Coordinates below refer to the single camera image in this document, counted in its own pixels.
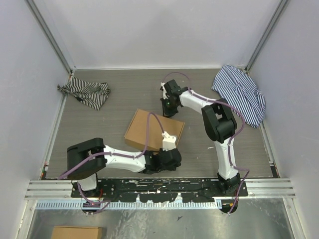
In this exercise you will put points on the black white striped cloth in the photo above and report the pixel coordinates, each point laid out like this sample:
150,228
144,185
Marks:
91,94

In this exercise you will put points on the brown cardboard box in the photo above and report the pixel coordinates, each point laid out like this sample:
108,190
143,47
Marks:
143,126

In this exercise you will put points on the aluminium frame post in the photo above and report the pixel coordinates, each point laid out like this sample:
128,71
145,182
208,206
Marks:
281,7
48,34

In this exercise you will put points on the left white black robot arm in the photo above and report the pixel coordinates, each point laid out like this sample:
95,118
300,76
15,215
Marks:
85,159

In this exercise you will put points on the blue white striped cloth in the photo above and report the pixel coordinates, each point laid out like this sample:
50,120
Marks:
242,93

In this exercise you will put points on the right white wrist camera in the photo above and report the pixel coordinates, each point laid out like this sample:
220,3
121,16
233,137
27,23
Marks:
164,92

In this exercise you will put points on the small cardboard box foreground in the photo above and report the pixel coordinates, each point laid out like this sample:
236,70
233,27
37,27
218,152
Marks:
60,232

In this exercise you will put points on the right aluminium frame post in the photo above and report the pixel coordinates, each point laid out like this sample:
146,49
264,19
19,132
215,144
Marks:
281,7

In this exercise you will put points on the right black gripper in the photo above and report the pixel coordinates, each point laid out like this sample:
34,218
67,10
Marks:
166,113

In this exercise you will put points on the left aluminium frame post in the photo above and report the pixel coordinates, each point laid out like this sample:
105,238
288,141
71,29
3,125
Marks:
48,34

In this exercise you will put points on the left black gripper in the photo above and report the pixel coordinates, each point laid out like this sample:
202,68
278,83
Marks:
172,168

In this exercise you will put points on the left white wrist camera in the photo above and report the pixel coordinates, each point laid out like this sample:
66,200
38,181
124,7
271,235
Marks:
168,141

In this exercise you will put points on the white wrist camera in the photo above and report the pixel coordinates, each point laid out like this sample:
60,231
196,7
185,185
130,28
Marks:
168,141
164,92

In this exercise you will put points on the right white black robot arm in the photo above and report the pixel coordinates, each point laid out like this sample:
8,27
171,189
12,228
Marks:
219,123

